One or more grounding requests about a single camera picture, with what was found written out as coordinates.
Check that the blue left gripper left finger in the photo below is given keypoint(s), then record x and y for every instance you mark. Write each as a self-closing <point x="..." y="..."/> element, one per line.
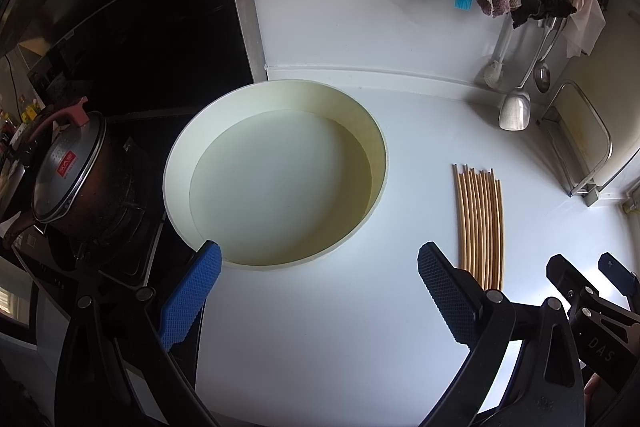
<point x="190" y="295"/>

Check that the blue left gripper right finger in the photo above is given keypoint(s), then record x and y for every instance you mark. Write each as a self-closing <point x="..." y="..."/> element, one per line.
<point x="448" y="287"/>

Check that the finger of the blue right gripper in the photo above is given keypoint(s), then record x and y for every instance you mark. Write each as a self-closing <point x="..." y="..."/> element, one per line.
<point x="568" y="280"/>
<point x="625" y="281"/>

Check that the wooden chopstick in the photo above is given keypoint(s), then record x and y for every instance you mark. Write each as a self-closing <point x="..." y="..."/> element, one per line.
<point x="495" y="244"/>
<point x="480" y="178"/>
<point x="479" y="211"/>
<point x="469" y="221"/>
<point x="477" y="276"/>
<point x="458" y="216"/>
<point x="501" y="234"/>
<point x="468" y="264"/>
<point x="493" y="174"/>
<point x="489" y="210"/>

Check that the right human hand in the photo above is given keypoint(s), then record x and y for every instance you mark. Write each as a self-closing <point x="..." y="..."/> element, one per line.
<point x="595" y="392"/>

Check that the black stove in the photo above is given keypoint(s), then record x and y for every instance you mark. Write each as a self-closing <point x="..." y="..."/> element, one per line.
<point x="63" y="237"/>

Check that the steel cutting board rack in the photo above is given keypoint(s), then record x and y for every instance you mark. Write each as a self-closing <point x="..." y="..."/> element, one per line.
<point x="580" y="141"/>

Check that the white cutting board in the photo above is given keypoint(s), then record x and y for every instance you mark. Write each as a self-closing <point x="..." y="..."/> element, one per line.
<point x="609" y="77"/>

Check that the white round basin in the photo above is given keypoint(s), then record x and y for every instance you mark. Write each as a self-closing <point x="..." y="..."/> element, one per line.
<point x="277" y="174"/>

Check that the steel spatula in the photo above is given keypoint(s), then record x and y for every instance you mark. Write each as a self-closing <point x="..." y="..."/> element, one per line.
<point x="514" y="115"/>

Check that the dark pot with lid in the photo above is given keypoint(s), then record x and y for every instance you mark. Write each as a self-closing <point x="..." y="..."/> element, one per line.
<point x="65" y="168"/>

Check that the steel ladle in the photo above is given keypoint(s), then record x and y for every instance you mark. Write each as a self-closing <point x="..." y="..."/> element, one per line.
<point x="541" y="72"/>

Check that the white dish brush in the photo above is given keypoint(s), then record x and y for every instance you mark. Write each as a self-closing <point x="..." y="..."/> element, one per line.
<point x="492" y="71"/>

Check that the pale pink cloth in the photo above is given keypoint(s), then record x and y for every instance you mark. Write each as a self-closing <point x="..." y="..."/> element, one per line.
<point x="583" y="28"/>

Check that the black rag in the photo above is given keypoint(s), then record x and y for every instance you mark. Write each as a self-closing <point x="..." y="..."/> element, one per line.
<point x="540" y="10"/>

